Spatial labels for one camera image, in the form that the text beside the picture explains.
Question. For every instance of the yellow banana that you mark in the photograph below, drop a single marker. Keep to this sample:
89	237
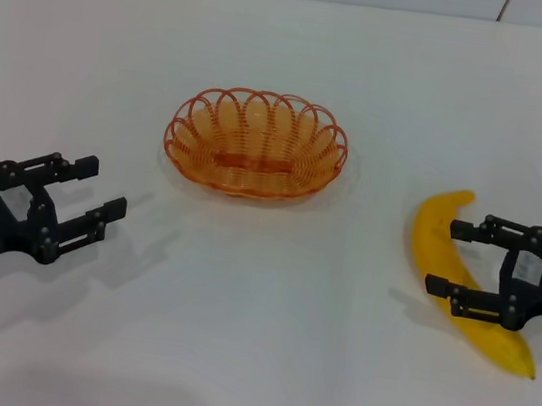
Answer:
434	246

